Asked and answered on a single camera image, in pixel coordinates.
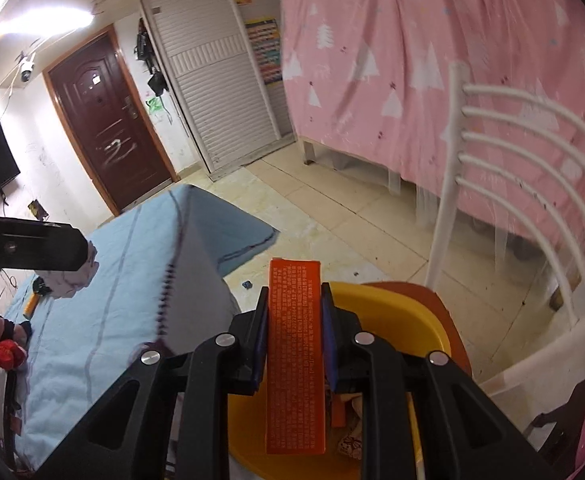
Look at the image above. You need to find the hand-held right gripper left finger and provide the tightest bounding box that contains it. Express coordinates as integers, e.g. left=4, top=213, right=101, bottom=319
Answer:
left=32, top=285, right=270, bottom=480

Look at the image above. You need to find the white metal chair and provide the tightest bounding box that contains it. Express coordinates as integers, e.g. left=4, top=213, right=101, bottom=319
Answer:
left=363, top=62, right=585, bottom=411

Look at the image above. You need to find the white security camera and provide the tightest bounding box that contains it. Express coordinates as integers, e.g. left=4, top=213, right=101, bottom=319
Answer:
left=17, top=52, right=37, bottom=83

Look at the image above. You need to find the brown door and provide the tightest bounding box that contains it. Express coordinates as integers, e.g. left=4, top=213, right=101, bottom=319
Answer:
left=42, top=25, right=178, bottom=216

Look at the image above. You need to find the ceiling light tube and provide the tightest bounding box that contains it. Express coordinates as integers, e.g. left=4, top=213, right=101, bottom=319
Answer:
left=0, top=5, right=96, bottom=41

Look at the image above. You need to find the pink tree-print curtain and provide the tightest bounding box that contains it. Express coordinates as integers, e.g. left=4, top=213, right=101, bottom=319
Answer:
left=277, top=0, right=585, bottom=281

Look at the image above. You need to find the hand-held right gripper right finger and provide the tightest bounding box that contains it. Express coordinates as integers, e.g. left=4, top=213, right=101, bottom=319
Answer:
left=321, top=282, right=568, bottom=480

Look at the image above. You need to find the pink and black glove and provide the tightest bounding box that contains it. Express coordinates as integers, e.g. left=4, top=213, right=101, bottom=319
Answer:
left=0, top=312, right=33, bottom=343

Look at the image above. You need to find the white slatted wardrobe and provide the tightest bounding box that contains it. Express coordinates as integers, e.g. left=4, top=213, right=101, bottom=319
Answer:
left=137, top=0, right=298, bottom=181

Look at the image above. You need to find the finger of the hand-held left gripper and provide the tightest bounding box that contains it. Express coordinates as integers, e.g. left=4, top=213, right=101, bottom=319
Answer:
left=0, top=214, right=79, bottom=236
left=0, top=232, right=90, bottom=275

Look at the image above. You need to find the long orange box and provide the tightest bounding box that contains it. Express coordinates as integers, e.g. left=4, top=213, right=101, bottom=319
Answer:
left=265, top=257, right=327, bottom=456

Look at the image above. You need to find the white printed plastic bag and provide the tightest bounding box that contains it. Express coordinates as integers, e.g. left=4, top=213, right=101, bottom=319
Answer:
left=37, top=241, right=98, bottom=300

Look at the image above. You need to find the yellow plastic basin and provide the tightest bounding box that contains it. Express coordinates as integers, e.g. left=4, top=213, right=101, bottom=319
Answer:
left=225, top=282, right=453, bottom=480

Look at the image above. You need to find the colourful wardrobe poster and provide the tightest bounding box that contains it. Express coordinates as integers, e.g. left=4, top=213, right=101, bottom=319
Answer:
left=245, top=17, right=282, bottom=85

